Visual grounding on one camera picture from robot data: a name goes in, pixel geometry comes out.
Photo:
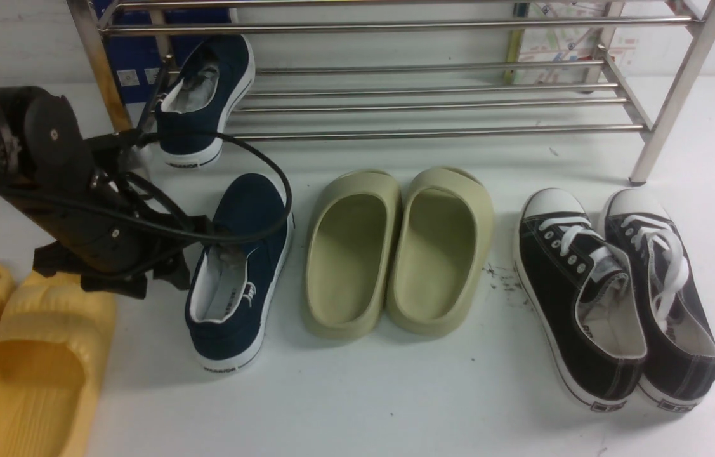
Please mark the black lace-up sneaker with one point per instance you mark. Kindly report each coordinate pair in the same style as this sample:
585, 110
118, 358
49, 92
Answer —
680, 366
582, 289

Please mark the left black lace-up sneaker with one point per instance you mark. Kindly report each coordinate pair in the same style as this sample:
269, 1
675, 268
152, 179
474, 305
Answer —
582, 289

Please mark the navy canvas shoe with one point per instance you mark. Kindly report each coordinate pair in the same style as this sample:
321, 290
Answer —
213, 80
233, 286

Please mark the right black lace-up sneaker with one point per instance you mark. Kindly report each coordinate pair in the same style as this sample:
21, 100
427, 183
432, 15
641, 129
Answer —
680, 366

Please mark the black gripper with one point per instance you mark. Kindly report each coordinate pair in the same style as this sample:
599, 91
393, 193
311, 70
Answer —
110, 227

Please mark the right olive green slipper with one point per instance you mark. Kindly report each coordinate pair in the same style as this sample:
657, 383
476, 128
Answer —
445, 238

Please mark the olive green slipper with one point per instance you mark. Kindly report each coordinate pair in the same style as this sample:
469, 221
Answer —
351, 240
445, 238

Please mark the left olive green slipper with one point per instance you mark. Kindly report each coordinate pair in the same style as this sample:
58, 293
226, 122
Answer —
351, 240

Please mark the stainless steel shoe rack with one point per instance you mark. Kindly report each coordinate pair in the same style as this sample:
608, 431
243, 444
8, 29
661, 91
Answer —
396, 71

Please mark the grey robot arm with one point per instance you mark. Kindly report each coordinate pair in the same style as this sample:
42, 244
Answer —
30, 109

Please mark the right yellow slide slipper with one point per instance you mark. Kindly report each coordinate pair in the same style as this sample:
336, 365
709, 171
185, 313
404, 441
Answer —
55, 340

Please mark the white printed box behind rack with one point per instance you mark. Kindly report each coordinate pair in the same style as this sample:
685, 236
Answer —
565, 45

